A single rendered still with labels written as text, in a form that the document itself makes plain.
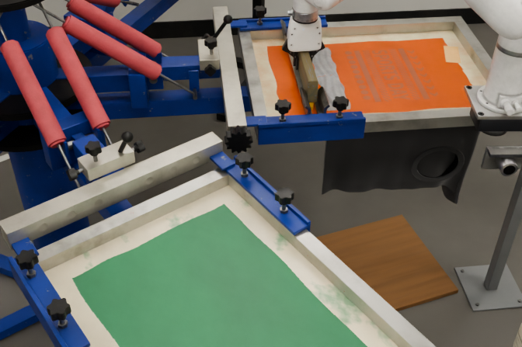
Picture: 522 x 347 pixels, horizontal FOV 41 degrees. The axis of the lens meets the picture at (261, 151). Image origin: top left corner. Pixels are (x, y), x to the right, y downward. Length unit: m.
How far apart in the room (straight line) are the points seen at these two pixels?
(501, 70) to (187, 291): 0.91
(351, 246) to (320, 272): 1.37
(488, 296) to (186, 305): 1.63
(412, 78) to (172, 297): 1.10
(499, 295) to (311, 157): 1.09
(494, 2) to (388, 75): 0.68
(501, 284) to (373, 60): 1.13
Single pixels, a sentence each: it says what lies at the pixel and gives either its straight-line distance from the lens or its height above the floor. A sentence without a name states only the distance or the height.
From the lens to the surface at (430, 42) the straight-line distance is 2.46.
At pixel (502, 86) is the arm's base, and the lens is 1.80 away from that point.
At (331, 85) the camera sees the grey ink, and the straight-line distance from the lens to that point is 2.16.
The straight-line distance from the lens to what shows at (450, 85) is 2.24.
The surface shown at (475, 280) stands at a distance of 2.95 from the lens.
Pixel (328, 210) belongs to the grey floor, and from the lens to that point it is 3.11.
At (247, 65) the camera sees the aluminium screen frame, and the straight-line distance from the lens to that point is 2.18.
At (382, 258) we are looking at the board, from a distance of 2.92.
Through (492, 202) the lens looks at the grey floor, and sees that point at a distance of 3.32.
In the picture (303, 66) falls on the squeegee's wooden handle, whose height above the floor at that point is 1.05.
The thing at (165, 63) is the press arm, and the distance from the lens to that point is 2.11.
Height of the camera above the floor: 2.14
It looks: 39 degrees down
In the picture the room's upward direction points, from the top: 1 degrees clockwise
